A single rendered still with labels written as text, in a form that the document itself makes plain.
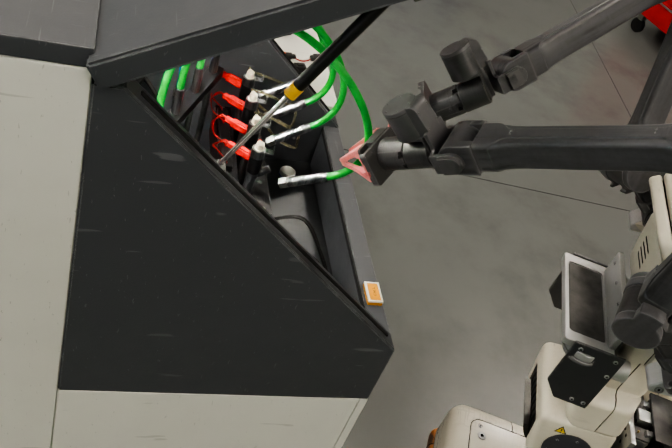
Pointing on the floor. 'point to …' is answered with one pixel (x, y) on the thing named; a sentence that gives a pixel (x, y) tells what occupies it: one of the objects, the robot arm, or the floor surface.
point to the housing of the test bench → (40, 166)
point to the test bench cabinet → (200, 420)
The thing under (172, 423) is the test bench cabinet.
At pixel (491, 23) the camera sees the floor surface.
